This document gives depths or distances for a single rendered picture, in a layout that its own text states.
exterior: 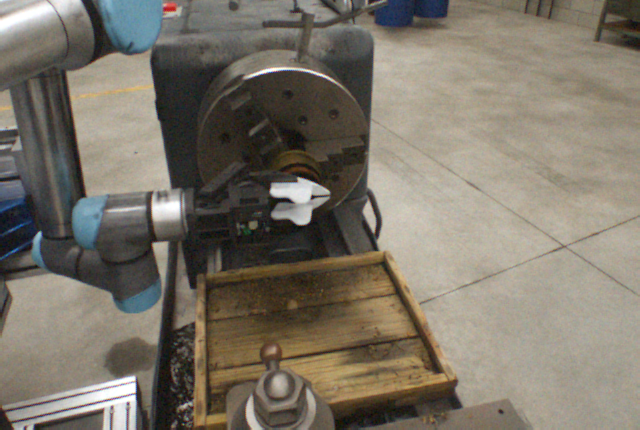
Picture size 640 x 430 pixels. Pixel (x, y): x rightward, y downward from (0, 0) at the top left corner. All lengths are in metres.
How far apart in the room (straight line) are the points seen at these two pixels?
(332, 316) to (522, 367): 1.30
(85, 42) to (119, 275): 0.34
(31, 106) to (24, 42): 0.22
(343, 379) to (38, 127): 0.55
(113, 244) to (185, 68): 0.40
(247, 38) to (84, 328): 1.55
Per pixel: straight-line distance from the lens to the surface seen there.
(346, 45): 1.00
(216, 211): 0.68
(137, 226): 0.69
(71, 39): 0.58
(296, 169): 0.73
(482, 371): 1.96
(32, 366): 2.16
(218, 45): 0.97
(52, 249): 0.83
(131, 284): 0.76
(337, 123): 0.86
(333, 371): 0.74
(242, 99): 0.79
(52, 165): 0.77
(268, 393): 0.35
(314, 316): 0.81
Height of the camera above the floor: 1.46
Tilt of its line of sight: 31 degrees down
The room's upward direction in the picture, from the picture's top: straight up
